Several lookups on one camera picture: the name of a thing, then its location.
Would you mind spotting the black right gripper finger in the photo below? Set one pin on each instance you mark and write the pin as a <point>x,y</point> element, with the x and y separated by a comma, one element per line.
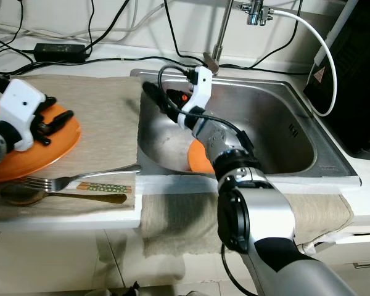
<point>169,114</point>
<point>156,94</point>

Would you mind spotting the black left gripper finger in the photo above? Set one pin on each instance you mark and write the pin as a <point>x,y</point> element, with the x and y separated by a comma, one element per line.
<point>63,117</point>
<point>48,103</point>

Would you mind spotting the large orange plate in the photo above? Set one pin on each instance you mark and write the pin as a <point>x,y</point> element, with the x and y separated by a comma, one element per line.
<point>49,157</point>

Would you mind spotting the small orange bowl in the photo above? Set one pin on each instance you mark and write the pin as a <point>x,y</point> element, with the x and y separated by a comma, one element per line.
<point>198,159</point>

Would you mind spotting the silver metal fork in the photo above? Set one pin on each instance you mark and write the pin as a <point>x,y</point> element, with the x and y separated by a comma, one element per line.
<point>58,182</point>

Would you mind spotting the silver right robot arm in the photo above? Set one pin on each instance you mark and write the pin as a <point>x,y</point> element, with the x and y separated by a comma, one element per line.
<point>265,222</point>

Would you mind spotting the beige counter mat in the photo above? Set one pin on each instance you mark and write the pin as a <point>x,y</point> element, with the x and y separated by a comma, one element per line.
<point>105,111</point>

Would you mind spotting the black power brick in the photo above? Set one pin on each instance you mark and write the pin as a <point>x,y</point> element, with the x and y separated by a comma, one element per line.
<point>60,51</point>

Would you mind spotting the brass coloured spoon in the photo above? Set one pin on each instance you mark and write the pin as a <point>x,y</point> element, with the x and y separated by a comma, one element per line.
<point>21,193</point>

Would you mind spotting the stainless steel sink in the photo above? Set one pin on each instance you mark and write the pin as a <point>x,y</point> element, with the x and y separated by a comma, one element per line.
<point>283,123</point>

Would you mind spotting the beige hanging towel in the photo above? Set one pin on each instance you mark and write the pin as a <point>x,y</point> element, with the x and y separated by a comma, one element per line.
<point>179,222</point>

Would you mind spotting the chrome water valve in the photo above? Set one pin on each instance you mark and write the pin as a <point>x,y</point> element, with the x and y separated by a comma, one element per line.
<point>256,11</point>

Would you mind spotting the white base cabinet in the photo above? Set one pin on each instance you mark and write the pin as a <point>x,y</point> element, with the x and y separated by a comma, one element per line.
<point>86,265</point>

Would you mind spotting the white grey wand tube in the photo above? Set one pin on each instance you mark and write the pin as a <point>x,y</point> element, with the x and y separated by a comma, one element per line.
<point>337,31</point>

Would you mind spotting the black appliance with warning sticker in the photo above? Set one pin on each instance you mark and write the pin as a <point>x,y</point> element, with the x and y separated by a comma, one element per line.
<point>361,92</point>

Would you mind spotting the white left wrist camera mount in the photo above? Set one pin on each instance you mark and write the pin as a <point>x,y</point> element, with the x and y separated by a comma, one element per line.
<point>24,102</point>

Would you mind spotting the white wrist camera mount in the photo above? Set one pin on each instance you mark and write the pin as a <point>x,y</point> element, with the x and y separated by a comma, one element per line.
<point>203,83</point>
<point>24,102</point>

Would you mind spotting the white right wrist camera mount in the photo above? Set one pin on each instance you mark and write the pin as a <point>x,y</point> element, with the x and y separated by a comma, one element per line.
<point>203,83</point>

